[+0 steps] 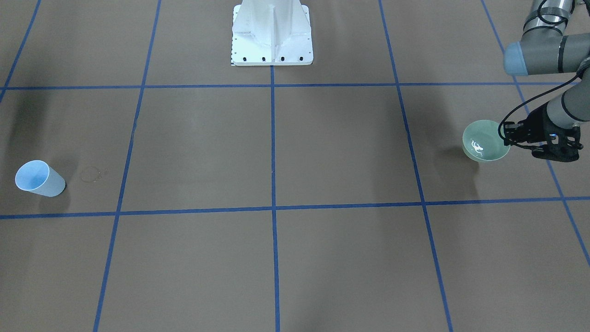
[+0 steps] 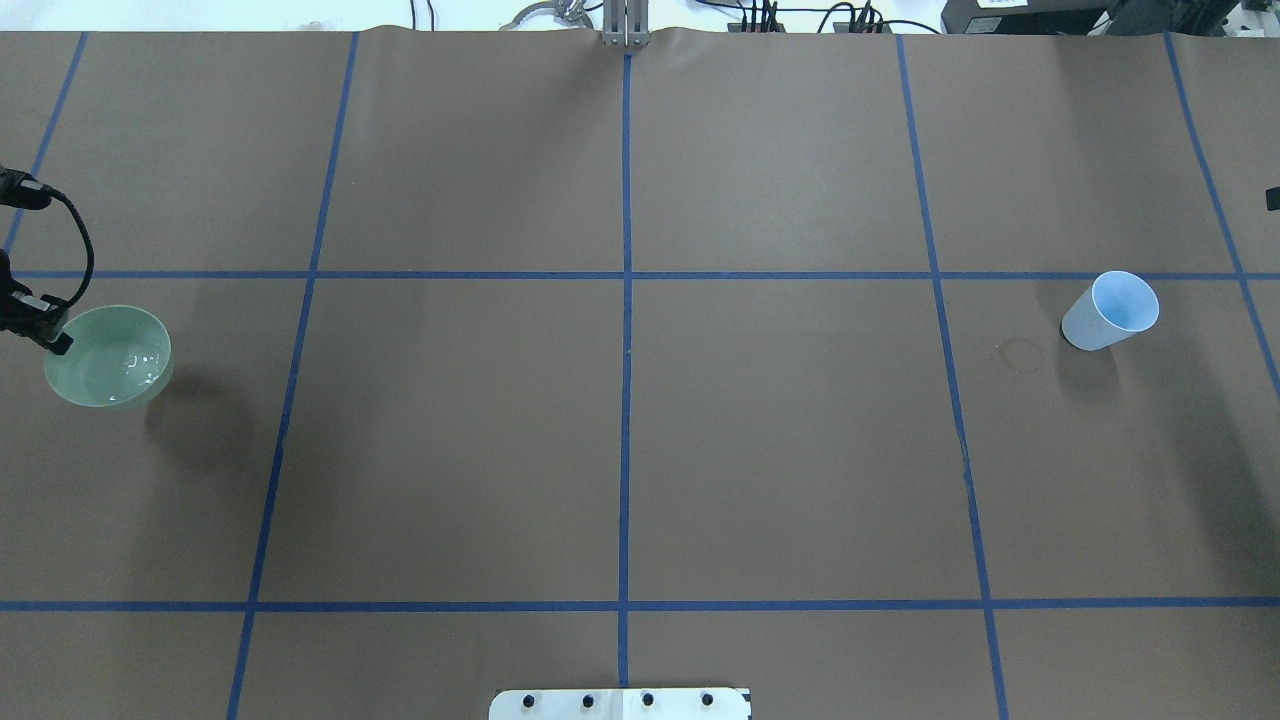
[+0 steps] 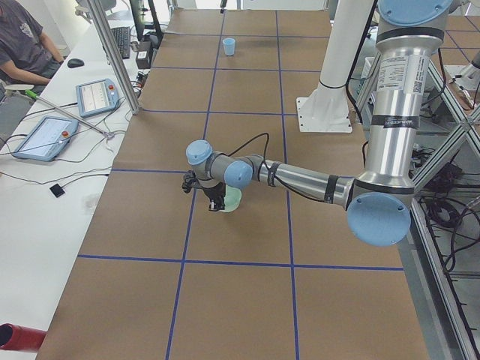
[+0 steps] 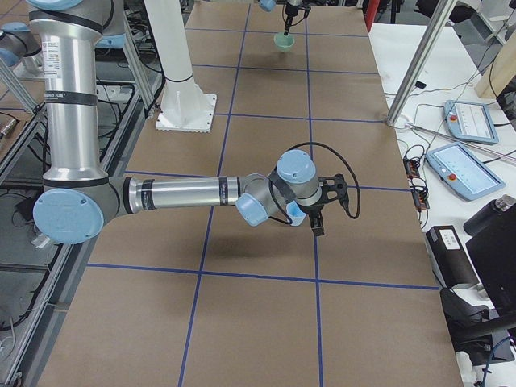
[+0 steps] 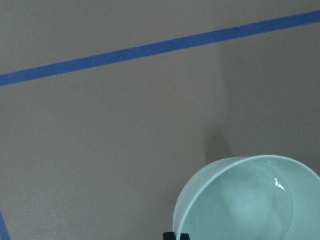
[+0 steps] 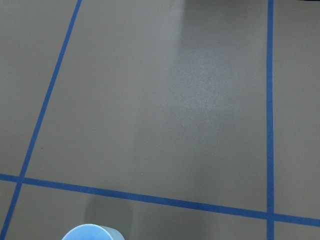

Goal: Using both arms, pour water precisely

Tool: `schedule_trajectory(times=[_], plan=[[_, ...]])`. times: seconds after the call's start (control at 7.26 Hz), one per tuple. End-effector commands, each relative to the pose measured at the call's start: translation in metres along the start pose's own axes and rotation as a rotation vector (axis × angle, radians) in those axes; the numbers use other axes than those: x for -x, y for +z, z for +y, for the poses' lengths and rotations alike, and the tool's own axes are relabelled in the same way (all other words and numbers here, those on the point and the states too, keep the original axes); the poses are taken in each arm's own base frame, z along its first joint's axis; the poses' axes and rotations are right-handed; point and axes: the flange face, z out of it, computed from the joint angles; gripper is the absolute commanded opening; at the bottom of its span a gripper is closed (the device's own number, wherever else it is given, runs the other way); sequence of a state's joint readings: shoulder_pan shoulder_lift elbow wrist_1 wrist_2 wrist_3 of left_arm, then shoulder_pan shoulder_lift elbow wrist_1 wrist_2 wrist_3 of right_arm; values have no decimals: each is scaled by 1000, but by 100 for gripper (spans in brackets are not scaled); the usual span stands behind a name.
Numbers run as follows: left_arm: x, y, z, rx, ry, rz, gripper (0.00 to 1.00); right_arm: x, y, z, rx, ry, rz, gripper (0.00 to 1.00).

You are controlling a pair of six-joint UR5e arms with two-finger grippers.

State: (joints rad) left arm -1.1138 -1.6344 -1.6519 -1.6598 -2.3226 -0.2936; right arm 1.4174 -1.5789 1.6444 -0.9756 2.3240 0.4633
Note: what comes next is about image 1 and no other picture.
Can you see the light blue plastic cup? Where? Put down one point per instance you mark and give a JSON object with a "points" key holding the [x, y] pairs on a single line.
{"points": [[37, 177]]}

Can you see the brown paper table mat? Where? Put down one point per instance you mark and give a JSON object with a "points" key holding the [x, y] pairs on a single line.
{"points": [[333, 197]]}

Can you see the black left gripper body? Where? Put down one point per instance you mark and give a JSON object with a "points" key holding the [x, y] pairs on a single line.
{"points": [[536, 124]]}

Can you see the white camera stand base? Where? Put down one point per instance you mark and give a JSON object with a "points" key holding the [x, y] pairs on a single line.
{"points": [[271, 33]]}

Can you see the green bowl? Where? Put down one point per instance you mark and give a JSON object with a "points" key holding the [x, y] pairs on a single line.
{"points": [[482, 141]]}

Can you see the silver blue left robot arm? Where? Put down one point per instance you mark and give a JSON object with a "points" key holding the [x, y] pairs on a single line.
{"points": [[545, 48]]}

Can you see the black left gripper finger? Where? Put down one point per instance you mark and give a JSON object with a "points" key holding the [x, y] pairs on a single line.
{"points": [[527, 147], [508, 131]]}

